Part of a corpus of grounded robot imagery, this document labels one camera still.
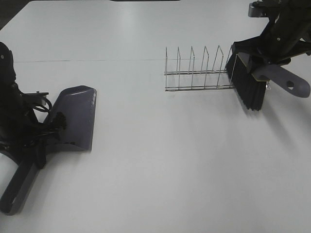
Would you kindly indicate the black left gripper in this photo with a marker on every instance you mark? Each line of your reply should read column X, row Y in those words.
column 23, row 138

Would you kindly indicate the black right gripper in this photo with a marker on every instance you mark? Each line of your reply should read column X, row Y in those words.
column 280, row 40

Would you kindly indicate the purple hand brush black bristles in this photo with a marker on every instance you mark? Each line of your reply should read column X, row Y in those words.
column 251, row 87

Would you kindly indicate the purple plastic dustpan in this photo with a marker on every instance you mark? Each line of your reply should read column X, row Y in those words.
column 78, row 104

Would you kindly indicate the pile of coffee beans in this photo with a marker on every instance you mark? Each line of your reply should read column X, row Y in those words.
column 60, row 121

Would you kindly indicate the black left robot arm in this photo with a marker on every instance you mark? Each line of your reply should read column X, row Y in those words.
column 10, row 94

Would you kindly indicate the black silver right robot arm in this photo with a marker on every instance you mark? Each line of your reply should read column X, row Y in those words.
column 293, row 7

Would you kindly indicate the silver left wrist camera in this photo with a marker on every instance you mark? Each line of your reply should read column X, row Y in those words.
column 39, row 98

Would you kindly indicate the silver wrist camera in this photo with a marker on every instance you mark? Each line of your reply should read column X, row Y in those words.
column 39, row 98
column 260, row 8

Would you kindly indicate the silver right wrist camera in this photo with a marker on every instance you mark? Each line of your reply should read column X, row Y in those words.
column 260, row 8

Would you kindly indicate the metal wire dish rack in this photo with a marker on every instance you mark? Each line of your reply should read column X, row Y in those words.
column 205, row 72

